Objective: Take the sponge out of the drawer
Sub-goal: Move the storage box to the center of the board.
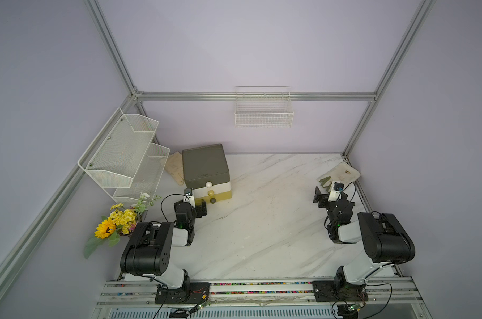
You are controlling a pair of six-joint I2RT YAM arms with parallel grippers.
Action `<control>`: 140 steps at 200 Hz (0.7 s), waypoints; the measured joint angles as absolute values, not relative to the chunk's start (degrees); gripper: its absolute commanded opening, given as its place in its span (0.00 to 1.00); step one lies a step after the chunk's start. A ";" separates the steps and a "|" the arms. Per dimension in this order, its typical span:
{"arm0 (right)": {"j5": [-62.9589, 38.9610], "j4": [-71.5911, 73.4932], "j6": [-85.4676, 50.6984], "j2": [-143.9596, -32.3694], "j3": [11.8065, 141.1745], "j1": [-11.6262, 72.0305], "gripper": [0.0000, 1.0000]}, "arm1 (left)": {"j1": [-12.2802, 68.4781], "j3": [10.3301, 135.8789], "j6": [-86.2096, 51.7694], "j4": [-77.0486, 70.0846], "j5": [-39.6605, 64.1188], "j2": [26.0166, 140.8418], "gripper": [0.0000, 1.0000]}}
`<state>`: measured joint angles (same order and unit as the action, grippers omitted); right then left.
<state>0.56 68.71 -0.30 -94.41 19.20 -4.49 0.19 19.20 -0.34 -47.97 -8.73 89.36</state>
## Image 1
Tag olive white yellow drawer cabinet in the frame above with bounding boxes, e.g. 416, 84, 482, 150
182, 144, 232, 204

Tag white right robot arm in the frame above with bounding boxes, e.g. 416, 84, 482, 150
313, 183, 416, 295

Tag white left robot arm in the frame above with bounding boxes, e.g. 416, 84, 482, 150
120, 200, 207, 293

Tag beige work glove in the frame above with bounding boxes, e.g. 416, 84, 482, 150
165, 152, 185, 186

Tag yellow sunflower bouquet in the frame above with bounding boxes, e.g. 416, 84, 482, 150
83, 193, 162, 260

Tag white mesh two-tier shelf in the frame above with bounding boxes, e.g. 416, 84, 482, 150
78, 109, 170, 205

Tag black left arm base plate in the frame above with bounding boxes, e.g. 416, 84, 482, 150
155, 282, 210, 304

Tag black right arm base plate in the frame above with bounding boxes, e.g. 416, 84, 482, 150
312, 280, 368, 303

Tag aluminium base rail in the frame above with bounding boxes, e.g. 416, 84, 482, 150
92, 276, 432, 318

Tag white wire wall basket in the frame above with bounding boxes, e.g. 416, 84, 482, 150
234, 86, 294, 128

